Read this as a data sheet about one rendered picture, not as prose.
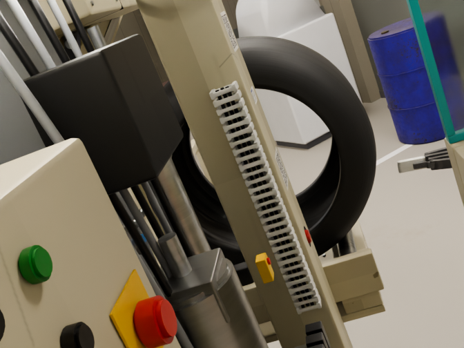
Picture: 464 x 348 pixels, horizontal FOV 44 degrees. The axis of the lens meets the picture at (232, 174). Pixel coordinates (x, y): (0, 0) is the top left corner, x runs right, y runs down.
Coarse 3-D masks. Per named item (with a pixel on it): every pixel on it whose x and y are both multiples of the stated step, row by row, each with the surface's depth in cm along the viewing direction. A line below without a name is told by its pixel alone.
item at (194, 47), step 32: (160, 0) 102; (192, 0) 101; (160, 32) 104; (192, 32) 103; (224, 32) 103; (192, 64) 105; (224, 64) 104; (192, 96) 107; (256, 96) 116; (192, 128) 109; (256, 128) 108; (224, 160) 110; (224, 192) 113; (288, 192) 115; (256, 224) 114; (320, 288) 118; (288, 320) 121; (320, 320) 120
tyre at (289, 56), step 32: (256, 64) 127; (288, 64) 128; (320, 64) 130; (320, 96) 128; (352, 96) 131; (352, 128) 130; (192, 160) 165; (352, 160) 132; (192, 192) 167; (320, 192) 164; (352, 192) 134; (224, 224) 167; (320, 224) 137; (352, 224) 140; (224, 256) 143
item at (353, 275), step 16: (352, 256) 129; (368, 256) 128; (336, 272) 130; (352, 272) 130; (368, 272) 129; (256, 288) 133; (336, 288) 131; (352, 288) 131; (368, 288) 131; (256, 304) 135
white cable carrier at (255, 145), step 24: (216, 96) 102; (240, 96) 103; (240, 120) 104; (240, 144) 108; (240, 168) 106; (264, 168) 106; (264, 192) 110; (264, 216) 111; (288, 216) 111; (288, 240) 111; (288, 264) 113; (288, 288) 114; (312, 288) 113
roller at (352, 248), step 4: (348, 236) 146; (352, 236) 147; (340, 240) 145; (344, 240) 144; (348, 240) 143; (352, 240) 144; (340, 244) 143; (344, 244) 142; (348, 244) 141; (352, 244) 142; (340, 248) 142; (344, 248) 140; (348, 248) 140; (352, 248) 140; (340, 252) 140; (344, 252) 138; (348, 252) 138; (352, 252) 138
